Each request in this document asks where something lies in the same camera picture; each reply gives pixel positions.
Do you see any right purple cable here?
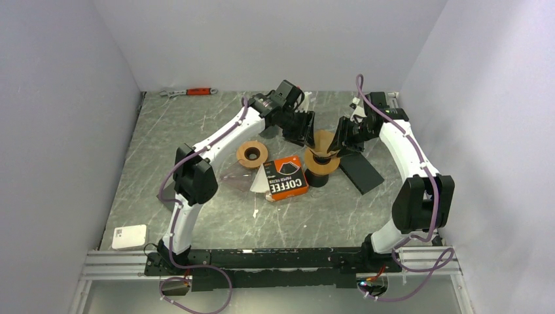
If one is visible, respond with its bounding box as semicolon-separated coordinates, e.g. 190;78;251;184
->
354;74;456;303

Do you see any white small box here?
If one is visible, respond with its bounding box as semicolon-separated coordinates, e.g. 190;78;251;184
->
111;224;148;251

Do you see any brown paper coffee filter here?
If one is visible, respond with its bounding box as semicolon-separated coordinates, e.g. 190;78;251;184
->
311;130;338;158

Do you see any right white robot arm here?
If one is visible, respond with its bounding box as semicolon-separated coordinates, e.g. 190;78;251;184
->
327;92;455;271

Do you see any wooden dripper ring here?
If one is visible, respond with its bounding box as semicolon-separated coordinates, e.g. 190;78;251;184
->
304;148;342;177
236;141;269;170

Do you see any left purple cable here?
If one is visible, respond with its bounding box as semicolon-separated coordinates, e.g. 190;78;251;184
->
158;96;234;314

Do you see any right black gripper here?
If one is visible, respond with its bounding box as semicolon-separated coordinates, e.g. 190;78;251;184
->
327;116;376;158

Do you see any right black flat box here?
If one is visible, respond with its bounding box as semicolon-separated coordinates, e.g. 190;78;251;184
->
339;153;385;195

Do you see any black flat box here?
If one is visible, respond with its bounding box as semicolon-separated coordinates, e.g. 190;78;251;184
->
339;153;385;195
156;182;175;213

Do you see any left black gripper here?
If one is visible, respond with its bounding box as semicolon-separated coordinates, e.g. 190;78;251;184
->
279;109;315;150

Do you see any purple cable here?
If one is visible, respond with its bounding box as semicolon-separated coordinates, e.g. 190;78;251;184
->
158;96;234;314
354;74;456;303

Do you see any left black flat box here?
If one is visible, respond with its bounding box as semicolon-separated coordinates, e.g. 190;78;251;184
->
156;182;175;213

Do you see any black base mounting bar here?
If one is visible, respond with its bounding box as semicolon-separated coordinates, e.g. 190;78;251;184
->
144;245;401;292

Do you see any black server base cup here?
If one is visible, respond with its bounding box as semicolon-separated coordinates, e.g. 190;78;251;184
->
304;169;329;188

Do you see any blue ribbed glass dripper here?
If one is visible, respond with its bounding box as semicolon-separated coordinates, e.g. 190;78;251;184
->
313;155;332;165

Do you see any orange coffee filter box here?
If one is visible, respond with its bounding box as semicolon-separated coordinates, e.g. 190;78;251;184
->
262;155;308;202

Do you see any aluminium frame rail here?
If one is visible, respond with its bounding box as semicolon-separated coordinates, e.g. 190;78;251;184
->
82;247;461;280

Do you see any orange handled wrench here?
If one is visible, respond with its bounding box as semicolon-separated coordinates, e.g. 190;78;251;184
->
159;88;218;99

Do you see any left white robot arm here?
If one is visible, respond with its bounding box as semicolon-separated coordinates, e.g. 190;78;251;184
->
159;80;315;275

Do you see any white paper coffee filter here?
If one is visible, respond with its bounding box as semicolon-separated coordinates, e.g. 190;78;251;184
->
250;166;270;194

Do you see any clear plastic filter bag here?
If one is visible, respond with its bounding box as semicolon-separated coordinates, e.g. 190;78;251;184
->
221;168;256;192

